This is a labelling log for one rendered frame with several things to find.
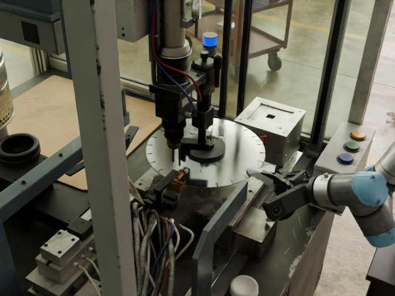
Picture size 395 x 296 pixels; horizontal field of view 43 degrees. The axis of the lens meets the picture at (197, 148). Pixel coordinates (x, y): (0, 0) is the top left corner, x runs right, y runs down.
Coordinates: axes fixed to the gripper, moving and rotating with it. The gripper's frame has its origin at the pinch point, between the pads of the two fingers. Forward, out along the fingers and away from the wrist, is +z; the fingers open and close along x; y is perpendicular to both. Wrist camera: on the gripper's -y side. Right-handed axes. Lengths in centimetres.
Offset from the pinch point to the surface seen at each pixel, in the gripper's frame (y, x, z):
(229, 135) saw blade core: 10.2, 14.7, 11.3
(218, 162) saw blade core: -1.7, 11.4, 6.4
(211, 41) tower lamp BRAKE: 22.2, 41.4, 16.3
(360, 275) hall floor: 79, -80, 38
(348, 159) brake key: 29.8, -3.8, -10.7
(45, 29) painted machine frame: -27, 59, 18
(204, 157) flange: -3.7, 13.9, 8.7
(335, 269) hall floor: 74, -74, 46
